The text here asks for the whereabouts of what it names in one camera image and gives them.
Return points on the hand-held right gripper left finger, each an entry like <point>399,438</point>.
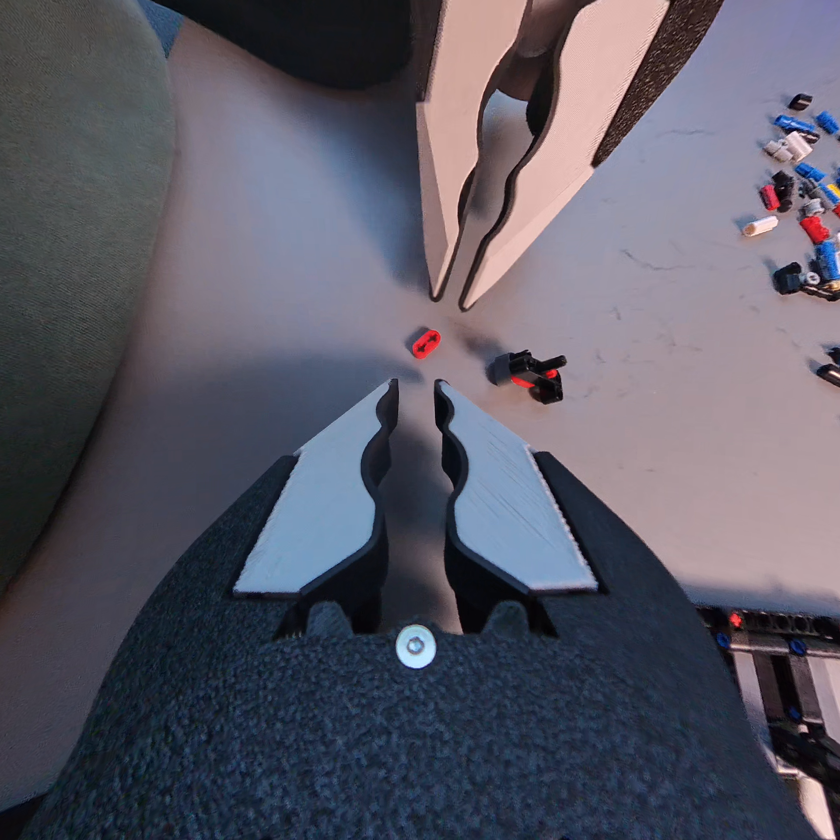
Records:
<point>308,525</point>

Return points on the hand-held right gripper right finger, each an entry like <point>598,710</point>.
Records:
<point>518,518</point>

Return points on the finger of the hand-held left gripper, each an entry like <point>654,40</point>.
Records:
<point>453,98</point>
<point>590,98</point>

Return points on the small black red lego assembly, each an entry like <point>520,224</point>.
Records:
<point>544,390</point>

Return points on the small grey connector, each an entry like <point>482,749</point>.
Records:
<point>501,371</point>

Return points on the brick vehicle model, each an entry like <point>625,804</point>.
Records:
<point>774,656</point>

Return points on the grey desk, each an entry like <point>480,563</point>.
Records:
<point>262,262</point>

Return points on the pile of small brick pieces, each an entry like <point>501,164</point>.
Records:
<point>807,170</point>

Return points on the white tube connector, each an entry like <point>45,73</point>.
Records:
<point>760,226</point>

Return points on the black angle connector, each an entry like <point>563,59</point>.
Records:
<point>789,279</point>

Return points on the black tube connector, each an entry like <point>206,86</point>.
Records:
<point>830,374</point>

